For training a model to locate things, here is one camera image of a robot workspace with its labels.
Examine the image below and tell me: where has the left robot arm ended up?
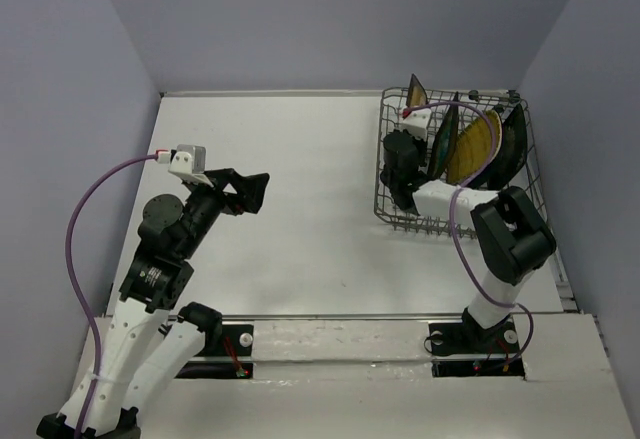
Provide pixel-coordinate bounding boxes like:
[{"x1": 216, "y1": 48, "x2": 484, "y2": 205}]
[{"x1": 36, "y1": 169, "x2": 270, "y2": 438}]

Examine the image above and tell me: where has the green yellow woven-pattern plate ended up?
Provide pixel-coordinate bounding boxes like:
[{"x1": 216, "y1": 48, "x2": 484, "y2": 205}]
[{"x1": 446, "y1": 110, "x2": 502, "y2": 184}]

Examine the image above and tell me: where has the black plate with yellow centre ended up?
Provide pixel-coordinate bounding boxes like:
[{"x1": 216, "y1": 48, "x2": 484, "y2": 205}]
[{"x1": 406, "y1": 74, "x2": 428, "y2": 108}]

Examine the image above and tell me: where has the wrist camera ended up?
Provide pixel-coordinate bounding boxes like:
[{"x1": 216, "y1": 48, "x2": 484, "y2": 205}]
[
  {"x1": 168, "y1": 144, "x2": 212, "y2": 186},
  {"x1": 399, "y1": 108, "x2": 432, "y2": 141}
]

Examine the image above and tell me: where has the grey wire dish rack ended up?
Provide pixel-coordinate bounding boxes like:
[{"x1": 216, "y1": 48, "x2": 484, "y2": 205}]
[{"x1": 372, "y1": 86, "x2": 551, "y2": 240}]

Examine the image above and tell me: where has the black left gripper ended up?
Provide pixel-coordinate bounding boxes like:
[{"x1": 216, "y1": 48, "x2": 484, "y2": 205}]
[{"x1": 180, "y1": 167, "x2": 272, "y2": 257}]

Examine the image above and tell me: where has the black plate with green centre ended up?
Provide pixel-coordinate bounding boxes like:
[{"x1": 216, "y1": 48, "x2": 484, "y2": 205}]
[{"x1": 427, "y1": 105, "x2": 459, "y2": 179}]

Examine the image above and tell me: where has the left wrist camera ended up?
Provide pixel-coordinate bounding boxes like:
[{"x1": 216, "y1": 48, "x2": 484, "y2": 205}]
[{"x1": 168, "y1": 144, "x2": 212, "y2": 186}]

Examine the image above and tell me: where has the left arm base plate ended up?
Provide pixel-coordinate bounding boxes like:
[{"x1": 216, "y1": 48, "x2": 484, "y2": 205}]
[{"x1": 176, "y1": 323, "x2": 254, "y2": 380}]

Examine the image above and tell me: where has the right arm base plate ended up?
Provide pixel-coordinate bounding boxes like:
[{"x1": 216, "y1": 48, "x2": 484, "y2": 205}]
[{"x1": 423, "y1": 320, "x2": 525, "y2": 379}]

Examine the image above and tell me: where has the black floral square plate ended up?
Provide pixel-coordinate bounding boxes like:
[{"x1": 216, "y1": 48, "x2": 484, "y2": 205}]
[{"x1": 488, "y1": 104, "x2": 528, "y2": 190}]

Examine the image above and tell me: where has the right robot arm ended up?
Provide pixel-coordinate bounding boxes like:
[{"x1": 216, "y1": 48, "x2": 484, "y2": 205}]
[{"x1": 380, "y1": 130, "x2": 557, "y2": 351}]

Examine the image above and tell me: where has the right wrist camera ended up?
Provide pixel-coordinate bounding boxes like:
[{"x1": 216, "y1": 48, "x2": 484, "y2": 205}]
[{"x1": 399, "y1": 108, "x2": 432, "y2": 141}]

